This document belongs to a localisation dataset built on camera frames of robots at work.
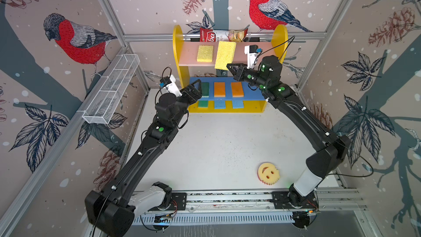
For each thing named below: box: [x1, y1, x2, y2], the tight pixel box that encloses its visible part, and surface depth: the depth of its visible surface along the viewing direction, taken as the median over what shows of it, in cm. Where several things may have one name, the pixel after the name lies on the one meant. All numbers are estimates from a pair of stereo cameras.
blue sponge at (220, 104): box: [214, 99, 226, 110], surface depth 111 cm
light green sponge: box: [197, 100, 209, 109], surface depth 111 cm
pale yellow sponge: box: [213, 81, 226, 98], surface depth 100 cm
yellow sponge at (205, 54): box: [196, 44, 214, 63], surface depth 80 cm
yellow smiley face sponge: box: [257, 162, 281, 186], surface depth 81 cm
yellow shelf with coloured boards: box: [172, 24, 289, 114], surface depth 81 cm
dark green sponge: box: [201, 81, 210, 98], surface depth 102 cm
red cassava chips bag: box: [199, 27, 249, 43], surface depth 87 cm
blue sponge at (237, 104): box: [232, 99, 244, 109], surface depth 109 cm
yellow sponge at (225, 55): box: [214, 40, 237, 71], surface depth 70 cm
